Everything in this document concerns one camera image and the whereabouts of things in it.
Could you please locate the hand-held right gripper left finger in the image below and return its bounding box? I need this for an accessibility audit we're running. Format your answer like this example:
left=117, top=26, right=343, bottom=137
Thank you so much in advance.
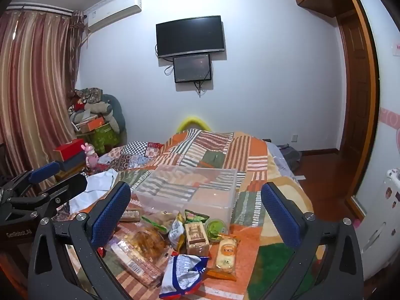
left=27, top=181, right=132, bottom=300

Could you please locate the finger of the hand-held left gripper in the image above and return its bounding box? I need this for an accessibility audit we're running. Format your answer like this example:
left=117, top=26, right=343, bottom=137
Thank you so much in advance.
left=8, top=174, right=87, bottom=216
left=3, top=161, right=61, bottom=197

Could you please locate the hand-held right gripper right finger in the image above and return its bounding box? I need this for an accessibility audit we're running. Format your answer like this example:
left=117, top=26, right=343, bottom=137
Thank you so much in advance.
left=261, top=182, right=365, bottom=300

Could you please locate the fried snack packet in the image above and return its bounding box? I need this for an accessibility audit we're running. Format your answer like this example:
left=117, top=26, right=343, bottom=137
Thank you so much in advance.
left=125, top=225, right=171, bottom=261

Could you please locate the clear bread snack packet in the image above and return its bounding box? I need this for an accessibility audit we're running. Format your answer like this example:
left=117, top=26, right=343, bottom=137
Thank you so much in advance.
left=140, top=211, right=176, bottom=233

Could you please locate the long wafer packet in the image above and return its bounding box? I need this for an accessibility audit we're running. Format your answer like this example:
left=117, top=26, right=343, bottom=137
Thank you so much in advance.
left=104, top=236, right=166, bottom=290

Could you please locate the orange-edged cake packet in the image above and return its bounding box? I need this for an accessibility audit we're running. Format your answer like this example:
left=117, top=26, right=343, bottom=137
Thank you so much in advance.
left=206, top=234, right=240, bottom=282

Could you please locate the clear plastic storage container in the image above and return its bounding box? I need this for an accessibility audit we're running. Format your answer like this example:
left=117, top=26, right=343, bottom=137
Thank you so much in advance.
left=133, top=164, right=239, bottom=222

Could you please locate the blue and white snack bag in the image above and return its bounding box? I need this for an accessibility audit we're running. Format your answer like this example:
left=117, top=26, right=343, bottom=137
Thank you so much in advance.
left=159, top=253, right=211, bottom=299

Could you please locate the brown biscuit packet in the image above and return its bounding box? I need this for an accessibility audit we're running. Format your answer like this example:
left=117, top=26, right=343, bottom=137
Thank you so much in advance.
left=120, top=206, right=141, bottom=222

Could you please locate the dark grey box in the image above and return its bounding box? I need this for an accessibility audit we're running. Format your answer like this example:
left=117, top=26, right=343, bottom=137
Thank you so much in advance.
left=58, top=154, right=86, bottom=172

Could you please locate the white plastic bag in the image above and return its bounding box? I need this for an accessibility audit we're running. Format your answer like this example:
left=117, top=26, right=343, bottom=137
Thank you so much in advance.
left=69, top=169, right=119, bottom=215

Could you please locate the red box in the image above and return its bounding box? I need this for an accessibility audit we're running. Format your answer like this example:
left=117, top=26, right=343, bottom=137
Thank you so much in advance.
left=52, top=139, right=86, bottom=163

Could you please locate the pink toy figure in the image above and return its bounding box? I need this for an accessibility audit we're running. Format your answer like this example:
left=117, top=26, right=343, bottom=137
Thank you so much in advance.
left=84, top=143, right=100, bottom=171

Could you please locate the grey backpack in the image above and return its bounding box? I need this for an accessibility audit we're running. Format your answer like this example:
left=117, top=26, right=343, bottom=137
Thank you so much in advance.
left=275, top=144, right=302, bottom=172

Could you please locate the green box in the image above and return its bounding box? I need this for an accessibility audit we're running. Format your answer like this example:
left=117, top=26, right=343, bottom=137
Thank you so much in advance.
left=92, top=123, right=121, bottom=154

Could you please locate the green jelly cup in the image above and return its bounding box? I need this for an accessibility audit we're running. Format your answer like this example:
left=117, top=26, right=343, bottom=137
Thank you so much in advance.
left=204, top=218, right=229, bottom=243

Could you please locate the orange box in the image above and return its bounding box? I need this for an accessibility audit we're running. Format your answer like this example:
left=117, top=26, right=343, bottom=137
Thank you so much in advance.
left=76, top=116, right=106, bottom=133

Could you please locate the yellow snack bag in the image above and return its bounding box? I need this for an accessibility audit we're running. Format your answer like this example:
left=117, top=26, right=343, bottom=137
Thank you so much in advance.
left=168, top=212, right=188, bottom=252

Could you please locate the checkered patchwork quilt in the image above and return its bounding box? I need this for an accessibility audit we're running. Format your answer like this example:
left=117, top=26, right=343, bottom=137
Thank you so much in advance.
left=94, top=140, right=165, bottom=176

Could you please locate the green snack packet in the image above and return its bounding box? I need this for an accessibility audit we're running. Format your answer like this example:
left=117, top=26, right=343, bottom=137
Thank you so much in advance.
left=184, top=209, right=210, bottom=224

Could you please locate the beige biscuit packet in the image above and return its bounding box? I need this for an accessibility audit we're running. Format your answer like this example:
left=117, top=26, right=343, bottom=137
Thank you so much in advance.
left=184, top=221, right=211, bottom=256

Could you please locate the striped red curtain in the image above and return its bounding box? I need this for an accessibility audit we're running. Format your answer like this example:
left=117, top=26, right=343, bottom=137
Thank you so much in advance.
left=0, top=9, right=83, bottom=176

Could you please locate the floral cloth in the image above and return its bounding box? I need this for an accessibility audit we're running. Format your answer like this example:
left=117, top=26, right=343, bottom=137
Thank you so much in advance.
left=75, top=87, right=104, bottom=104

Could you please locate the brown wooden door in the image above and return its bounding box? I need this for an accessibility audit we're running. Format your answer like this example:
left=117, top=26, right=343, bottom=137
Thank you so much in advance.
left=336, top=12, right=380, bottom=222

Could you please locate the white curtain rod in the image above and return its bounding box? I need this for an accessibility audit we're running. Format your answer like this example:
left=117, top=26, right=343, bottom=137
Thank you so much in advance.
left=6, top=2, right=85, bottom=16

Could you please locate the white wardrobe with stickers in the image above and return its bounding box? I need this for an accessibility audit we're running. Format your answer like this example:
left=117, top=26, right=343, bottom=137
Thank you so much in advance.
left=348, top=0, right=400, bottom=282

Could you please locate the white air conditioner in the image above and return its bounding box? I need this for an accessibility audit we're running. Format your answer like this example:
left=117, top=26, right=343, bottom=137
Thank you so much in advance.
left=84, top=0, right=143, bottom=33

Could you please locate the yellow fuzzy ring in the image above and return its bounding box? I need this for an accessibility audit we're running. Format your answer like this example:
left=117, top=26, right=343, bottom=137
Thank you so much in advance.
left=176, top=116, right=213, bottom=132

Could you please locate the small black wall monitor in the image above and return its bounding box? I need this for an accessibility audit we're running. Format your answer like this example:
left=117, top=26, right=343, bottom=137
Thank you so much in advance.
left=173, top=54, right=213, bottom=84

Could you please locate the large black wall television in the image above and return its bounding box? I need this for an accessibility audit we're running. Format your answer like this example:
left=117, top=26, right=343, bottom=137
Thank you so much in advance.
left=156, top=15, right=226, bottom=59

